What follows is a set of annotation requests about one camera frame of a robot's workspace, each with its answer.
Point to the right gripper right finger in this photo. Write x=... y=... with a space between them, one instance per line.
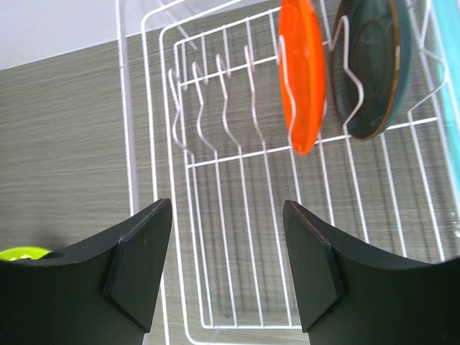
x=350 y=292

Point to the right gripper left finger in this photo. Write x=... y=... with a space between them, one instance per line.
x=101 y=290

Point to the lime green plate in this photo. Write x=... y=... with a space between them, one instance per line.
x=27 y=252

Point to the orange plate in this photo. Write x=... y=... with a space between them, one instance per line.
x=302 y=73

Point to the dark brown plate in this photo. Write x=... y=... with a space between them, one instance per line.
x=380 y=56

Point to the teal cutting board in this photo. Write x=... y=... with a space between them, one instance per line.
x=447 y=19

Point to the white wire dish rack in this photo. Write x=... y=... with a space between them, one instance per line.
x=204 y=126

